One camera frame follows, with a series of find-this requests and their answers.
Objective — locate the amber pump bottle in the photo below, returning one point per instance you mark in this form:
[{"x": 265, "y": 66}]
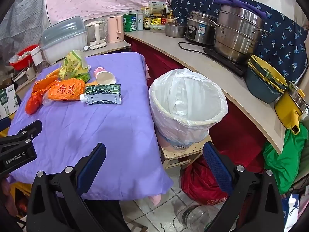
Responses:
[{"x": 170, "y": 17}]

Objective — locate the blue white bag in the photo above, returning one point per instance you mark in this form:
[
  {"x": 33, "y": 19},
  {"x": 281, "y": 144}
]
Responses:
[{"x": 291, "y": 210}]

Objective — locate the green wasabi box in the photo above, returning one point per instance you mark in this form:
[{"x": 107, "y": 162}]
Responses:
[{"x": 85, "y": 77}]

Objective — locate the white power plug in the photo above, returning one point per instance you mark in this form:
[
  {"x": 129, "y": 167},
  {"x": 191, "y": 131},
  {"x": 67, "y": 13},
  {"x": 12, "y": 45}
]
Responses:
[{"x": 86, "y": 48}]

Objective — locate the white glass kettle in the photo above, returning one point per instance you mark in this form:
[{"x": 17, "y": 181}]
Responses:
[{"x": 96, "y": 35}]

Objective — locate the red curtain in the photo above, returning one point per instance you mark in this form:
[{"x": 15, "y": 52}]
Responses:
[{"x": 241, "y": 135}]

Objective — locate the grey plastic sheet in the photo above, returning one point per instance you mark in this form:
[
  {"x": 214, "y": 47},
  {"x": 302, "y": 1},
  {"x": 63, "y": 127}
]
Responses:
[{"x": 21, "y": 14}]

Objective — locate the navy patterned cloth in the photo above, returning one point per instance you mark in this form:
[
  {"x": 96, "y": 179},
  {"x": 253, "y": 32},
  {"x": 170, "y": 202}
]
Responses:
[{"x": 284, "y": 36}]

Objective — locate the small steel lidded pot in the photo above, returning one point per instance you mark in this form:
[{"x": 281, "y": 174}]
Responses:
[{"x": 174, "y": 30}]

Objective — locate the dark soy sauce bottle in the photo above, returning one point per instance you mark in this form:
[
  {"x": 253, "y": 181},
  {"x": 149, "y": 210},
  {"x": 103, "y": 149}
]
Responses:
[{"x": 147, "y": 20}]

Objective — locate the white green carton box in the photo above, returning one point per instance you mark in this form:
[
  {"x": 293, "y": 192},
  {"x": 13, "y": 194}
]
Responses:
[{"x": 157, "y": 7}]

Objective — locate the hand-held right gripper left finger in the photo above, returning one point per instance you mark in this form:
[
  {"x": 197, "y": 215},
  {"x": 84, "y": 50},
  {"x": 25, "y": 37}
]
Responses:
[{"x": 91, "y": 165}]

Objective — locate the black induction cooktop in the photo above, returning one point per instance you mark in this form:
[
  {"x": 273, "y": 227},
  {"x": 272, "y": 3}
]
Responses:
[{"x": 229, "y": 64}]

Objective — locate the dark red cap bottle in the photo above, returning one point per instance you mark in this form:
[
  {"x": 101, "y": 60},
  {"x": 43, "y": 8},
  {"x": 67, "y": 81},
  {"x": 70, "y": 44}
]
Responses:
[{"x": 164, "y": 17}]

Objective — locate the white dish drainer with lid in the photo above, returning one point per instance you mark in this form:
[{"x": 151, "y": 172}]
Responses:
[{"x": 62, "y": 41}]

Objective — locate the red plastic basin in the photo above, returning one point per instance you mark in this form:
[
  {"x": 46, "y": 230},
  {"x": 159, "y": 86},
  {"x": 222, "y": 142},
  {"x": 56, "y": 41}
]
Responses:
[{"x": 23, "y": 58}]

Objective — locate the stack of yellow teal bowls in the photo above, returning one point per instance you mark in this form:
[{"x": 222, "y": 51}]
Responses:
[{"x": 263, "y": 84}]

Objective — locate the green tin can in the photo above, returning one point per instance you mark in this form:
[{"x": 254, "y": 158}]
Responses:
[{"x": 129, "y": 23}]

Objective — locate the pink electric kettle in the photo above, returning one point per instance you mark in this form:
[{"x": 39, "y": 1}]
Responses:
[{"x": 114, "y": 29}]

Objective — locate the red plastic bag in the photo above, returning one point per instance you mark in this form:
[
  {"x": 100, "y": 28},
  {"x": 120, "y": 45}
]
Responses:
[{"x": 200, "y": 186}]

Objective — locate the wooden stool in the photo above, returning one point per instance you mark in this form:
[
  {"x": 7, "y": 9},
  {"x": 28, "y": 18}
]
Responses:
[{"x": 178, "y": 156}]

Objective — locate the orange red plastic wrapper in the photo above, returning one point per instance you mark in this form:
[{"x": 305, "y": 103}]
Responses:
[{"x": 36, "y": 96}]

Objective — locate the clear food container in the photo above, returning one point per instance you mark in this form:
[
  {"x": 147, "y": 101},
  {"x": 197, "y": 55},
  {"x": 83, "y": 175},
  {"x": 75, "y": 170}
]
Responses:
[{"x": 157, "y": 28}]

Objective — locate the purple table cloth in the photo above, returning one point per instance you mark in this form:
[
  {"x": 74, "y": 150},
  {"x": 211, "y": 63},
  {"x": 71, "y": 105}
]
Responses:
[{"x": 84, "y": 130}]

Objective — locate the steel rice cooker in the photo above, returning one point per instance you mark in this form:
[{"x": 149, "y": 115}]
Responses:
[{"x": 199, "y": 29}]

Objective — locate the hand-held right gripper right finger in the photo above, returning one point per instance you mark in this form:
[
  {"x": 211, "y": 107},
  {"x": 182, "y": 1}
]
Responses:
[{"x": 217, "y": 169}]

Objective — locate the green plastic bag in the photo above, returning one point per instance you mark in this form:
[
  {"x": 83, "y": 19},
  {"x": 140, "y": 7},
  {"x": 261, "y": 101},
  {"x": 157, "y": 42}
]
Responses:
[{"x": 282, "y": 159}]

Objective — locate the large steel steamer pot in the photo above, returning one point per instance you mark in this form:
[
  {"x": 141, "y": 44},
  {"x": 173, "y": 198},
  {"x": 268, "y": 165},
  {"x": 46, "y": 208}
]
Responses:
[{"x": 236, "y": 36}]

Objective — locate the yellow green snack bag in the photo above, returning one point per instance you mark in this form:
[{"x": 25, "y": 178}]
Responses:
[{"x": 72, "y": 64}]

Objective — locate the white blue bottle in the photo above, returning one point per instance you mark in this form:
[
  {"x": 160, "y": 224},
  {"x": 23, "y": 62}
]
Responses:
[{"x": 140, "y": 21}]

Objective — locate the yellow electric pot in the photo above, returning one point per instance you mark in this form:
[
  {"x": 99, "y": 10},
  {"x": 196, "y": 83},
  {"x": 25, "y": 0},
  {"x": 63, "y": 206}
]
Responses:
[{"x": 287, "y": 111}]

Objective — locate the orange printed plastic bag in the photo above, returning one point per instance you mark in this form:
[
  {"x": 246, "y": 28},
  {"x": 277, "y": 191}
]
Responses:
[{"x": 66, "y": 89}]

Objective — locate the white bin with plastic liner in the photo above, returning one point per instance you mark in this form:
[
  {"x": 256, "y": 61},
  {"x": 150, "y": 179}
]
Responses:
[{"x": 188, "y": 106}]

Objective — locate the pink paper cup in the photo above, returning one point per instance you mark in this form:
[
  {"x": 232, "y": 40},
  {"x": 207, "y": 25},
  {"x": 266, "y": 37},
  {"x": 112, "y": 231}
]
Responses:
[{"x": 105, "y": 76}]

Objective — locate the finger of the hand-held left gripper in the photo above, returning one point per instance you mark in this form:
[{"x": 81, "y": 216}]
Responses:
[
  {"x": 4, "y": 124},
  {"x": 26, "y": 129}
]

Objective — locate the green white milk carton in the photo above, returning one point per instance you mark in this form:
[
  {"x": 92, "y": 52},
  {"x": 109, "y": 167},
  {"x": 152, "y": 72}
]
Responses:
[{"x": 103, "y": 95}]

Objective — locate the cardboard box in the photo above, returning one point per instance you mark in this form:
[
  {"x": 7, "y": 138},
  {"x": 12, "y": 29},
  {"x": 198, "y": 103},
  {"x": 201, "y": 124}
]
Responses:
[{"x": 7, "y": 101}]

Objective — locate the clear plastic bottle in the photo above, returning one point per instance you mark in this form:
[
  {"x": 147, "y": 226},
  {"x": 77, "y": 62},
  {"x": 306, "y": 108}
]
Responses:
[{"x": 193, "y": 218}]

